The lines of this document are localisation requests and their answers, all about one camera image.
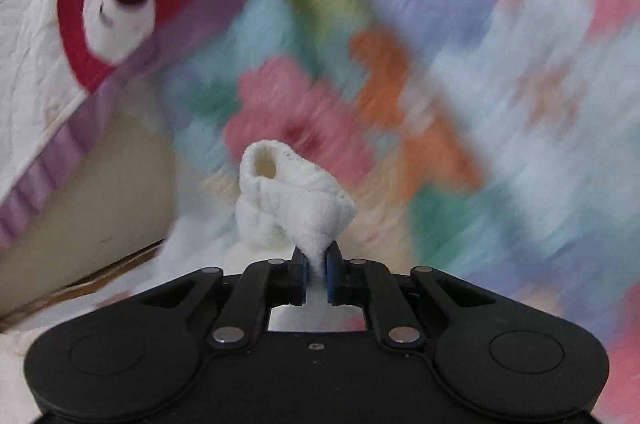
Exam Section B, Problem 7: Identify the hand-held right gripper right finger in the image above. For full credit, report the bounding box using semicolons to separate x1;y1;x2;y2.
325;244;496;351

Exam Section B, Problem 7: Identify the floral blanket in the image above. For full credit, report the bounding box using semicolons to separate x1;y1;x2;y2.
160;0;640;424

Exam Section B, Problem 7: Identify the white fleece garment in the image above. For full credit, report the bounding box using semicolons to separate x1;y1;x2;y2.
160;141;371;332

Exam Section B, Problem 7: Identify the bear print quilt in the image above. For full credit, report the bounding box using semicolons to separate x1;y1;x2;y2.
0;0;301;250

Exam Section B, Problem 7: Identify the beige headboard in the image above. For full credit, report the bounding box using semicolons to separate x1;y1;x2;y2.
0;104;178;320

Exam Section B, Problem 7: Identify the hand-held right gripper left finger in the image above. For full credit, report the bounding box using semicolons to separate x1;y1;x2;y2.
137;249;307;350

